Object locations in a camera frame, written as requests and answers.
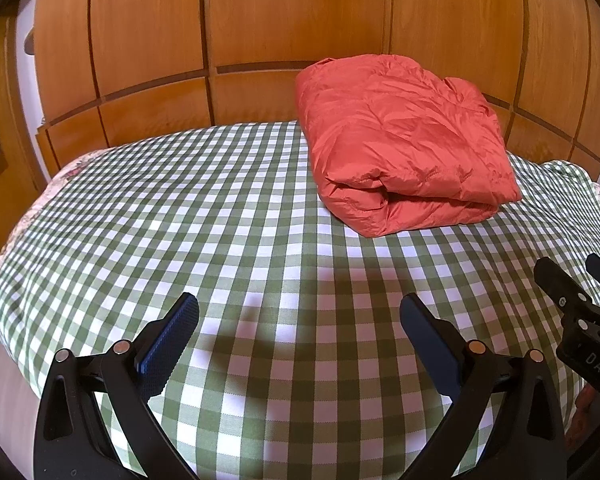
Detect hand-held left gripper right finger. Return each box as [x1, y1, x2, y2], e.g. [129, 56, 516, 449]
[399, 292, 567, 480]

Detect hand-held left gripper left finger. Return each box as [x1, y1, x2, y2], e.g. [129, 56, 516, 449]
[33, 291, 201, 480]

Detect orange puffer jacket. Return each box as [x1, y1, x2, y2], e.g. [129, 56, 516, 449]
[294, 54, 523, 238]

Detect green checked bedspread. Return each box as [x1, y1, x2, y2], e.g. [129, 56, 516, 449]
[0, 120, 600, 480]

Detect wooden shelf unit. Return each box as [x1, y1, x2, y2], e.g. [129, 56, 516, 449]
[0, 15, 51, 261]

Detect wooden wardrobe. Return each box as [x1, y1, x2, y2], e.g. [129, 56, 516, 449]
[32, 0, 600, 181]

